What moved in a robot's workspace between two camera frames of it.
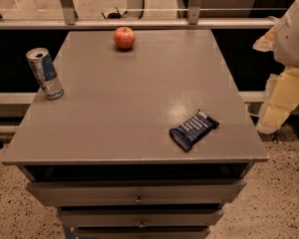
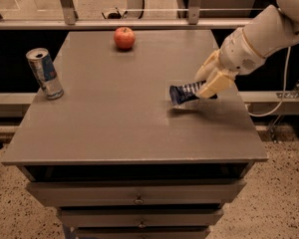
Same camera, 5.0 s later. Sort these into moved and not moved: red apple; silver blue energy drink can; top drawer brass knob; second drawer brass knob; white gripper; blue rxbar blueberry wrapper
Moved: white gripper; blue rxbar blueberry wrapper
Not moved: second drawer brass knob; top drawer brass knob; silver blue energy drink can; red apple
